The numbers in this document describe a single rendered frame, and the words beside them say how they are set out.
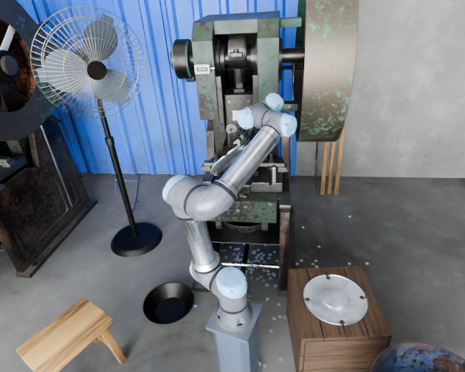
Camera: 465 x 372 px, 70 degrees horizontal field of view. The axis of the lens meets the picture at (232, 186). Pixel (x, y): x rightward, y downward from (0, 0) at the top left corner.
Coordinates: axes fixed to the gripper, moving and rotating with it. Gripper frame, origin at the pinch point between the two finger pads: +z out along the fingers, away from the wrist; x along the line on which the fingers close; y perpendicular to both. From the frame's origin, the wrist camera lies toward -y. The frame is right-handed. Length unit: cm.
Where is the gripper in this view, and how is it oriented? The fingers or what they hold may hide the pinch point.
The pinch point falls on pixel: (240, 146)
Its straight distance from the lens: 157.0
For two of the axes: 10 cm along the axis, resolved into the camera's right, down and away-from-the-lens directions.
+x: 5.7, 8.1, -1.4
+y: -7.1, 4.0, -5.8
